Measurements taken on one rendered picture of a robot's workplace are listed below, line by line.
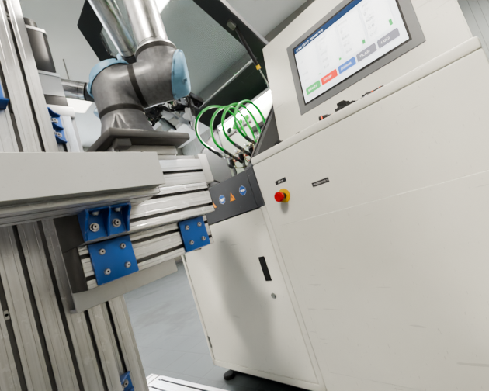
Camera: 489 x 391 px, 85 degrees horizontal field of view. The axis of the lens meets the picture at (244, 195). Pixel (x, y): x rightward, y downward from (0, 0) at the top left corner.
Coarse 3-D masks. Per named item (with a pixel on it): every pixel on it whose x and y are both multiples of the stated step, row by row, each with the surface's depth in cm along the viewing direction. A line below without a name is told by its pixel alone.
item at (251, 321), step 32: (224, 224) 120; (256, 224) 107; (192, 256) 142; (224, 256) 124; (256, 256) 110; (224, 288) 128; (256, 288) 113; (224, 320) 132; (256, 320) 116; (288, 320) 104; (224, 352) 136; (256, 352) 119; (288, 352) 106
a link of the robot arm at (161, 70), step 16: (128, 0) 71; (144, 0) 71; (128, 16) 73; (144, 16) 70; (160, 16) 74; (144, 32) 70; (160, 32) 72; (144, 48) 69; (160, 48) 69; (176, 48) 75; (144, 64) 69; (160, 64) 69; (176, 64) 69; (144, 80) 69; (160, 80) 69; (176, 80) 70; (144, 96) 71; (160, 96) 72; (176, 96) 74
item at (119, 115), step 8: (120, 104) 68; (128, 104) 69; (104, 112) 68; (112, 112) 67; (120, 112) 68; (128, 112) 68; (136, 112) 70; (144, 112) 74; (104, 120) 68; (112, 120) 67; (120, 120) 67; (128, 120) 67; (136, 120) 68; (144, 120) 70; (104, 128) 67; (128, 128) 66; (136, 128) 67; (144, 128) 68; (152, 128) 71
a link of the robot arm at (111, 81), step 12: (108, 60) 69; (120, 60) 71; (96, 72) 69; (108, 72) 69; (120, 72) 69; (132, 72) 69; (96, 84) 69; (108, 84) 68; (120, 84) 68; (132, 84) 69; (96, 96) 69; (108, 96) 68; (120, 96) 68; (132, 96) 70; (96, 108) 71; (144, 108) 75
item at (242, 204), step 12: (228, 180) 114; (240, 180) 110; (216, 192) 121; (228, 192) 116; (252, 192) 106; (216, 204) 122; (228, 204) 117; (240, 204) 112; (252, 204) 107; (216, 216) 124; (228, 216) 118
